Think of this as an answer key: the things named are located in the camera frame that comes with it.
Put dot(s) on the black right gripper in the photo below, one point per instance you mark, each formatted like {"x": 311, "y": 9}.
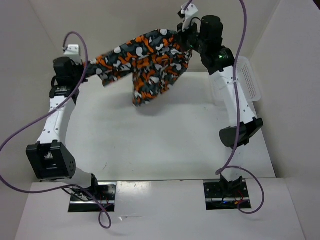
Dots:
{"x": 181, "y": 34}

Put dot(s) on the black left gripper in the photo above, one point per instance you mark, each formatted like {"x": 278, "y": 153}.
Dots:
{"x": 80, "y": 66}

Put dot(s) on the orange camouflage shorts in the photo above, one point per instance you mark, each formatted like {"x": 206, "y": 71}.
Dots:
{"x": 156, "y": 60}

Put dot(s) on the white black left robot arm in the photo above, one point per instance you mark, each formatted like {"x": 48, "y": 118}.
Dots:
{"x": 49, "y": 157}

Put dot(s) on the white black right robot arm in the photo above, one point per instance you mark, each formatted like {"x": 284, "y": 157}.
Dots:
{"x": 221, "y": 65}

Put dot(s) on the white plastic basket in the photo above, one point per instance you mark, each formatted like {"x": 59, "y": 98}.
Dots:
{"x": 247, "y": 80}

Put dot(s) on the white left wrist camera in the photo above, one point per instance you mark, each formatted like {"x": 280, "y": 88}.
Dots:
{"x": 73, "y": 51}

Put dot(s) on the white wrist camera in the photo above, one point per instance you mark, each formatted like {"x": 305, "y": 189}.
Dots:
{"x": 187, "y": 12}
{"x": 73, "y": 51}

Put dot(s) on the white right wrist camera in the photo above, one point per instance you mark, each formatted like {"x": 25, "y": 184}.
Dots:
{"x": 187, "y": 12}

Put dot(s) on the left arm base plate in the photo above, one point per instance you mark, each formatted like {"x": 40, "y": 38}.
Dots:
{"x": 81, "y": 202}

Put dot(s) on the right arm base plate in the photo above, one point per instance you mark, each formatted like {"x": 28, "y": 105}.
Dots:
{"x": 216, "y": 198}

